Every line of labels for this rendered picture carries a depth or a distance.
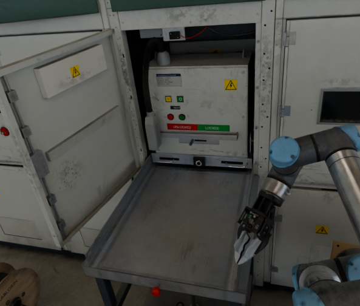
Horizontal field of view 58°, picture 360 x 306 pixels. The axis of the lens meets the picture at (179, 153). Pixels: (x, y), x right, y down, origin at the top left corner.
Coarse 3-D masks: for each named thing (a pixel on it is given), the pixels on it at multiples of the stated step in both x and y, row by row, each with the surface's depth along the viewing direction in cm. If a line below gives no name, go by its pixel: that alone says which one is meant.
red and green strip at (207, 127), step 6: (168, 126) 167; (174, 126) 166; (180, 126) 165; (186, 126) 164; (192, 126) 163; (198, 126) 163; (204, 126) 162; (210, 126) 161; (216, 126) 160; (222, 126) 159; (228, 126) 158
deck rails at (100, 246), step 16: (144, 176) 172; (128, 192) 154; (128, 208) 151; (240, 208) 143; (112, 224) 140; (240, 224) 135; (96, 240) 128; (112, 240) 134; (96, 256) 128; (240, 272) 115
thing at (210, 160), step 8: (152, 152) 178; (160, 152) 177; (152, 160) 180; (160, 160) 179; (168, 160) 177; (176, 160) 176; (184, 160) 174; (192, 160) 173; (208, 160) 170; (216, 160) 169; (224, 160) 168; (232, 160) 166; (240, 160) 165; (248, 160) 164; (248, 168) 166
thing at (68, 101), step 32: (32, 64) 113; (64, 64) 122; (96, 64) 137; (0, 96) 101; (32, 96) 115; (64, 96) 128; (96, 96) 144; (32, 128) 117; (64, 128) 130; (96, 128) 144; (128, 128) 169; (32, 160) 116; (64, 160) 133; (96, 160) 151; (128, 160) 174; (64, 192) 136; (96, 192) 154; (64, 224) 135
